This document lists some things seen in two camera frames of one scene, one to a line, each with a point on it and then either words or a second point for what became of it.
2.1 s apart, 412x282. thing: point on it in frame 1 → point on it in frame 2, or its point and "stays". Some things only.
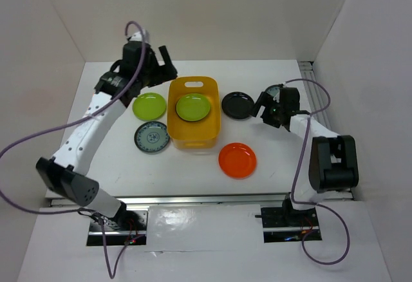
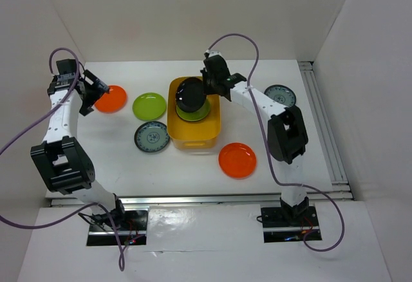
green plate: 193,107 stays
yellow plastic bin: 199,134 stays
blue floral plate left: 152,137 stays
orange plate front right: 237,160 stays
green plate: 149,106 stays
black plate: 238,105 → 190,94
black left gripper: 164,73 → 95,94
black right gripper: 266,116 → 207,90
